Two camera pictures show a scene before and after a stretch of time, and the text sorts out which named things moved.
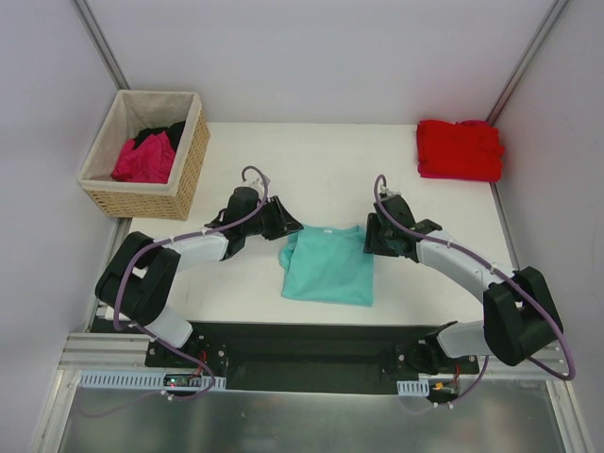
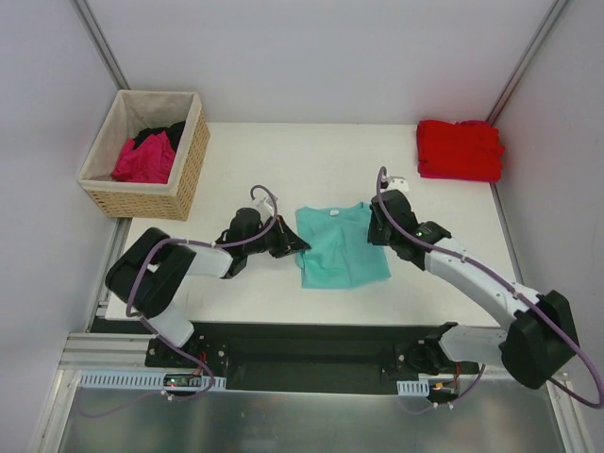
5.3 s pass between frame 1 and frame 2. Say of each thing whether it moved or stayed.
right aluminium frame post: stayed
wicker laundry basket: stayed
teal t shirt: moved
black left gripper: moved
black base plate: stayed
